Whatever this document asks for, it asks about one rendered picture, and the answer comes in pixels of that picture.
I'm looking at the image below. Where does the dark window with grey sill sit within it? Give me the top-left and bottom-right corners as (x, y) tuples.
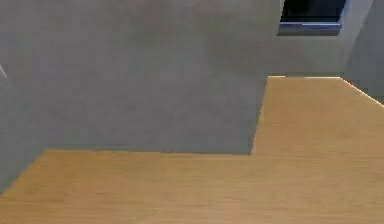
(277, 0), (348, 37)

